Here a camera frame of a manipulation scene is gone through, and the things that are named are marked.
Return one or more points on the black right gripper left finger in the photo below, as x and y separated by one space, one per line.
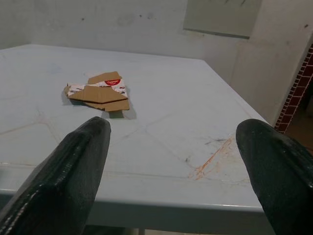
61 176

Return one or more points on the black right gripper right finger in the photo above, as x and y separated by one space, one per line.
278 171

